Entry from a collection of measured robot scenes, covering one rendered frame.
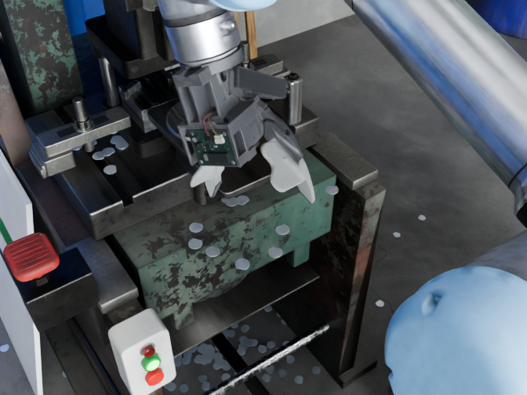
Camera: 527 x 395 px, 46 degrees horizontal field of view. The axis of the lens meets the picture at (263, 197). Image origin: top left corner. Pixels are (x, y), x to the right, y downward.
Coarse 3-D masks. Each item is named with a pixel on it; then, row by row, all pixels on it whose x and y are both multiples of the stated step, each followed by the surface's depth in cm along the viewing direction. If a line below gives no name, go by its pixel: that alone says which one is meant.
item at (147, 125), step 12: (168, 72) 111; (144, 84) 108; (156, 84) 108; (168, 84) 111; (132, 96) 106; (144, 96) 106; (156, 96) 106; (168, 96) 106; (132, 108) 106; (144, 108) 103; (144, 120) 104
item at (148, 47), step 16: (112, 0) 93; (144, 0) 86; (112, 16) 96; (128, 16) 90; (144, 16) 89; (160, 16) 87; (128, 32) 93; (144, 32) 90; (160, 32) 89; (144, 48) 92; (160, 48) 92
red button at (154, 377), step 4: (156, 368) 93; (160, 368) 94; (148, 372) 93; (152, 372) 93; (156, 372) 93; (160, 372) 93; (148, 376) 93; (152, 376) 92; (156, 376) 93; (160, 376) 94; (148, 380) 92; (152, 380) 93; (156, 380) 94; (160, 380) 94; (148, 384) 93; (152, 384) 94; (156, 384) 94
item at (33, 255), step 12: (24, 240) 84; (36, 240) 84; (48, 240) 84; (12, 252) 82; (24, 252) 82; (36, 252) 82; (48, 252) 82; (12, 264) 81; (24, 264) 81; (36, 264) 81; (48, 264) 81; (24, 276) 80; (36, 276) 81
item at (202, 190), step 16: (160, 112) 102; (176, 112) 101; (160, 128) 100; (176, 128) 98; (176, 144) 96; (256, 160) 93; (192, 176) 102; (224, 176) 91; (240, 176) 91; (256, 176) 91; (208, 192) 103; (224, 192) 88; (240, 192) 89
